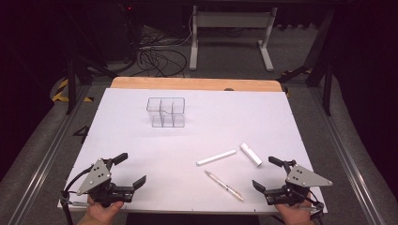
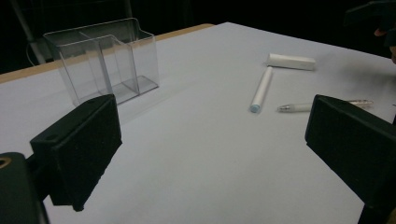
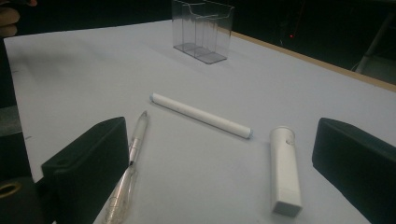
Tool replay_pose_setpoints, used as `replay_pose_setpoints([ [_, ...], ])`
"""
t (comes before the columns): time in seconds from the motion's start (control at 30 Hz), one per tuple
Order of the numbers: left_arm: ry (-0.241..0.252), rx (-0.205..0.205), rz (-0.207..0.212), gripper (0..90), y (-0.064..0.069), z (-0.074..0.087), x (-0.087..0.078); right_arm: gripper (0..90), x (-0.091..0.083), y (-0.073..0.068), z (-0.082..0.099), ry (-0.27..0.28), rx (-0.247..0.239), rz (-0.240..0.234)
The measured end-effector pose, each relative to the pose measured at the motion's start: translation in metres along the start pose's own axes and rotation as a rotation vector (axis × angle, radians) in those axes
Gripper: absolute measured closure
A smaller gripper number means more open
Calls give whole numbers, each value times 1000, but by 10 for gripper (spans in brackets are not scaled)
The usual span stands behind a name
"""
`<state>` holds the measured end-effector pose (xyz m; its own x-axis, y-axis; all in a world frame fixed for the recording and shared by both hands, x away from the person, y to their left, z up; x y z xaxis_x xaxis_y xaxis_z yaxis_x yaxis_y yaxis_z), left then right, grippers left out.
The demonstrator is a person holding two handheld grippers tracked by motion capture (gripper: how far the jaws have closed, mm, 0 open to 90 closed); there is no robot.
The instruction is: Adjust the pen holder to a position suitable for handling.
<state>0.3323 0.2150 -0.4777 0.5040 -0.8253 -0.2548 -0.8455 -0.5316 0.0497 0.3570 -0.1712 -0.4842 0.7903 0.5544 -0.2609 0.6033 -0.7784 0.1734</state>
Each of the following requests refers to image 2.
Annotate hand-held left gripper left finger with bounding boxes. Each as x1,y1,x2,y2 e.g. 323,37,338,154
30,93,123,213

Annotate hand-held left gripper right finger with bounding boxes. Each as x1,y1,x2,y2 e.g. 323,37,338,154
304,94,396,213

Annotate clear ballpoint pen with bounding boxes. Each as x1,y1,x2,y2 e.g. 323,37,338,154
276,99,375,113

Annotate clear plastic pen holder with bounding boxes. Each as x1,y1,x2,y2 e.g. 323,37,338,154
43,17,161,107

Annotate white marker pen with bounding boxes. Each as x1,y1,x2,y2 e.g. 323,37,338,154
249,65,275,114

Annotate white eraser block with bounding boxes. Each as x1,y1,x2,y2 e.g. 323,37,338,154
266,52,317,72

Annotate white table cover sheet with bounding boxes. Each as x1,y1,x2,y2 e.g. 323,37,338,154
0,21,396,224

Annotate dark metal stand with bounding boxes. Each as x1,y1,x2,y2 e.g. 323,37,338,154
8,0,48,65

